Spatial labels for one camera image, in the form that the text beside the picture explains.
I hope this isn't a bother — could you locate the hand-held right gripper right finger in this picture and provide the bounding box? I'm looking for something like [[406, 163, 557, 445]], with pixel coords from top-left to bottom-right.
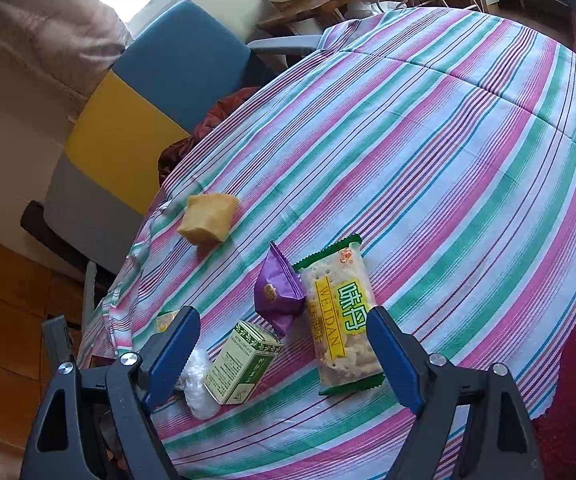
[[366, 305, 546, 480]]

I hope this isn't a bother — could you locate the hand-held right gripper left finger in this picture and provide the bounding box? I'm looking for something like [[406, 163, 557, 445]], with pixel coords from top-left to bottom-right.
[[20, 305, 202, 480]]

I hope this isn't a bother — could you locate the clear plastic bag ball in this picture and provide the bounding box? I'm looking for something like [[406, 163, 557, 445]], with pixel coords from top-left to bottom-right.
[[175, 347, 221, 421]]

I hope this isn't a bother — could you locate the green and white box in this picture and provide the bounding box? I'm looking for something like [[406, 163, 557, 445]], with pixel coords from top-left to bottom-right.
[[204, 321, 285, 406]]

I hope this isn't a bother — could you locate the purple snack packet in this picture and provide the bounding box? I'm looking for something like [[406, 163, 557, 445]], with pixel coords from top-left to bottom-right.
[[254, 241, 306, 339]]

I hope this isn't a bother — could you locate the yellow sponge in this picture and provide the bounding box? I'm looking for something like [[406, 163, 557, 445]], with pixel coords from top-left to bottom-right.
[[176, 192, 240, 246]]

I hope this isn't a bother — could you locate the wooden wardrobe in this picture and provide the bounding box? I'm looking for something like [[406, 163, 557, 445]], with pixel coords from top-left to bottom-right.
[[0, 225, 93, 461]]

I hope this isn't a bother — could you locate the striped tablecloth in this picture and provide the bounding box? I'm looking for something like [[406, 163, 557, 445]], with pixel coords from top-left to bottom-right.
[[75, 7, 576, 480]]

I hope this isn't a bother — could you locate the dark red cloth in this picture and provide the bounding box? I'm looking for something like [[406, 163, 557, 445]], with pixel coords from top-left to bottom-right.
[[158, 87, 259, 191]]

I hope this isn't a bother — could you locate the grey yellow blue chair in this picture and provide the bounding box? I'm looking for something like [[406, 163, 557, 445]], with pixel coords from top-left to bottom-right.
[[42, 0, 325, 321]]

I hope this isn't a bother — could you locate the pink patterned curtain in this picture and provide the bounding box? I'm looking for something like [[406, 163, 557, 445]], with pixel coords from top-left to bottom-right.
[[0, 0, 133, 126]]

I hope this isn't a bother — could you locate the wooden side table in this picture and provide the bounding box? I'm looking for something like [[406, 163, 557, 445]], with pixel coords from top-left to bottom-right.
[[255, 0, 409, 36]]

